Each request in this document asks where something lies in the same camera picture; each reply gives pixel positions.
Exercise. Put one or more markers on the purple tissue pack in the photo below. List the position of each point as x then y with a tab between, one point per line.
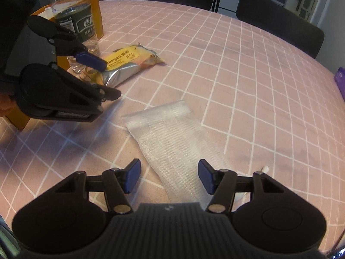
340	82

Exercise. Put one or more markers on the person's left hand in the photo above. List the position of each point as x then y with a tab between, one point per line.
5	105

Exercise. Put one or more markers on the yellow snack packet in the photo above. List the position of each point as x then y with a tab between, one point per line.
126	67

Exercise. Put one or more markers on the yellow cardboard box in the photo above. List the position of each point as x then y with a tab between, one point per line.
95	13

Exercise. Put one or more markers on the pink checked tablecloth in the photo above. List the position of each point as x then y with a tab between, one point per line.
242	86

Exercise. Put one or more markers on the clear plastic bottle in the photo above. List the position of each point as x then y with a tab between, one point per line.
72	19

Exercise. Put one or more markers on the white mesh bag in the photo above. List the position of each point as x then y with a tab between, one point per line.
172	145

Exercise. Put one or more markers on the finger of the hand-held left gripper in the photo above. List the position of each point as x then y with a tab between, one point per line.
107	94
90	60

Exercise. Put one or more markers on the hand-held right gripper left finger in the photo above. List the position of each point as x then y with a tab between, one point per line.
133	179

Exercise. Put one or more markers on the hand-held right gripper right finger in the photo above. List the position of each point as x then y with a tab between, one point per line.
206	179

